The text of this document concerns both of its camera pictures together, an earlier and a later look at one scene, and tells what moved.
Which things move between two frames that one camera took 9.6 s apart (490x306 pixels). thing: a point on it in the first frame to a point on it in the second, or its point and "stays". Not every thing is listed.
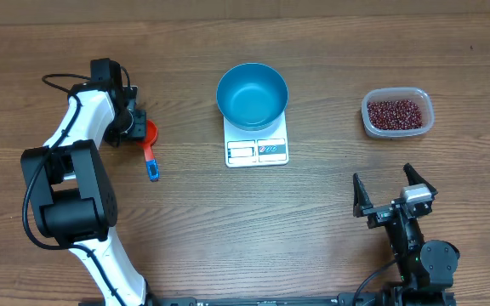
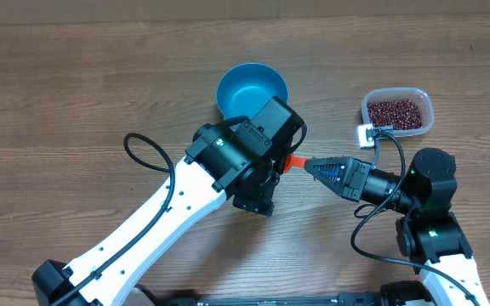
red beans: [397, 114] stays
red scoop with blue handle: [151, 163] to [293, 161]
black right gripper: [379, 212] to [351, 189]
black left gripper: [141, 131] to [259, 201]
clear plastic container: [394, 112] stays
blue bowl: [252, 96] stays
